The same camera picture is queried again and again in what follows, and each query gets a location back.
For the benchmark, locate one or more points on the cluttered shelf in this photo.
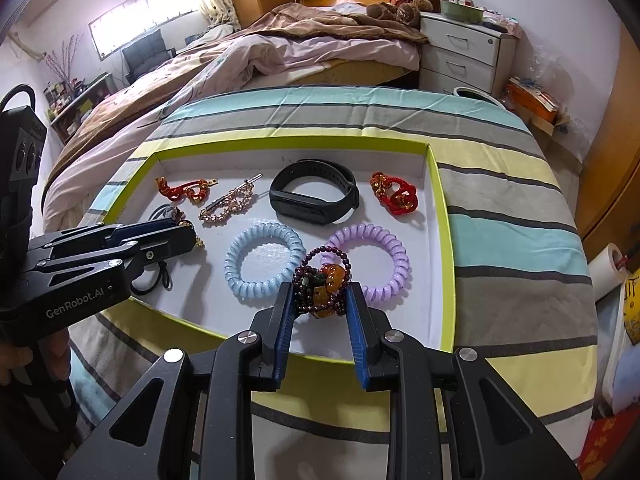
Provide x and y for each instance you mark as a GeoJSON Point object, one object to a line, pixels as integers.
{"type": "Point", "coordinates": [75, 110]}

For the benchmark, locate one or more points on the orange box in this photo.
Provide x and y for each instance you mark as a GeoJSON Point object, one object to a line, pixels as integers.
{"type": "Point", "coordinates": [530, 102]}

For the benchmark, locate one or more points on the dried branches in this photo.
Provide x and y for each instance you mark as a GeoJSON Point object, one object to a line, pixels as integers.
{"type": "Point", "coordinates": [60, 60]}

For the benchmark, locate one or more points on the white drawer nightstand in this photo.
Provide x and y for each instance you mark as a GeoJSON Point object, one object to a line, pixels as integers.
{"type": "Point", "coordinates": [465, 60]}

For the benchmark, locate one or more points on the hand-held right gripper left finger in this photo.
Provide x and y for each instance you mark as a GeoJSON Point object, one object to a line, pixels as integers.
{"type": "Point", "coordinates": [285, 330]}

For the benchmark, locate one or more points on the white paper roll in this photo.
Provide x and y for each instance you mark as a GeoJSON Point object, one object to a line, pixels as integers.
{"type": "Point", "coordinates": [602, 270]}

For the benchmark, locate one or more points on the black chair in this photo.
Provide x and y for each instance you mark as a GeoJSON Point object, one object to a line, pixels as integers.
{"type": "Point", "coordinates": [147, 55]}

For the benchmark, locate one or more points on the window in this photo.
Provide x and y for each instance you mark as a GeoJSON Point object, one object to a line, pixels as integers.
{"type": "Point", "coordinates": [145, 20]}

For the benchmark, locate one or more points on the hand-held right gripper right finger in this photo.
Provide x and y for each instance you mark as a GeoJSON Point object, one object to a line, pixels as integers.
{"type": "Point", "coordinates": [357, 330]}

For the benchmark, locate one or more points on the red gold box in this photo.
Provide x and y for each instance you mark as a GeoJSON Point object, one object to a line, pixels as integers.
{"type": "Point", "coordinates": [612, 450]}

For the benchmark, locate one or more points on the rhinestone hair clip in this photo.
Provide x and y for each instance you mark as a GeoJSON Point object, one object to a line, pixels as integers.
{"type": "Point", "coordinates": [235, 200]}

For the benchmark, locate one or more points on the clear plastic bag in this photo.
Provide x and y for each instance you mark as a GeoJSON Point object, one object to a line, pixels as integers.
{"type": "Point", "coordinates": [575, 105]}

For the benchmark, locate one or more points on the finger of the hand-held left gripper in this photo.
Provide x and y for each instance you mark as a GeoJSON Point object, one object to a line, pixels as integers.
{"type": "Point", "coordinates": [145, 230]}
{"type": "Point", "coordinates": [165, 247]}

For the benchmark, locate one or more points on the lime green cardboard box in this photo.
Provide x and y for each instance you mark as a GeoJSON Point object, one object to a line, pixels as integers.
{"type": "Point", "coordinates": [425, 285]}

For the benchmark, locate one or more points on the white storage container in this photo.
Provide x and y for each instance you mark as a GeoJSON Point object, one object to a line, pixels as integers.
{"type": "Point", "coordinates": [620, 365]}

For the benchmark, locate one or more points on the green basin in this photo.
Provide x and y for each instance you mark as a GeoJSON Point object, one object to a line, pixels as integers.
{"type": "Point", "coordinates": [460, 10]}

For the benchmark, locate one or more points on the pink brown quilt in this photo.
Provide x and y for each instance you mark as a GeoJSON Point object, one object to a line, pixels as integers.
{"type": "Point", "coordinates": [280, 50]}

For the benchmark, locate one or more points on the white round bin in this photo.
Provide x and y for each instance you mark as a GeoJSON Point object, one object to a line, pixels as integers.
{"type": "Point", "coordinates": [477, 94]}

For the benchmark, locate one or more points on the person's left hand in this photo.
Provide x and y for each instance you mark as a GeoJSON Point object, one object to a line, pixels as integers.
{"type": "Point", "coordinates": [12, 362]}

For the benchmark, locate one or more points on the brown teddy bear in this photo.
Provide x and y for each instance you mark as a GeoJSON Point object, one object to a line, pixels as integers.
{"type": "Point", "coordinates": [400, 10]}

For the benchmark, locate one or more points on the striped bed sheet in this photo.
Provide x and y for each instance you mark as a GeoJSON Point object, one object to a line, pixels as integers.
{"type": "Point", "coordinates": [500, 200]}

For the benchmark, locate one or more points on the yellow book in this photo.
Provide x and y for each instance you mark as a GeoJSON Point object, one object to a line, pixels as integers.
{"type": "Point", "coordinates": [631, 310]}

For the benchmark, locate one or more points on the black smart watch band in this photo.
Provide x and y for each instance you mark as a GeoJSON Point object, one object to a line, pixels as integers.
{"type": "Point", "coordinates": [280, 195]}

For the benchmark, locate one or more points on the wooden door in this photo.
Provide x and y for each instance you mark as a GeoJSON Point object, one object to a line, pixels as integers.
{"type": "Point", "coordinates": [615, 160]}

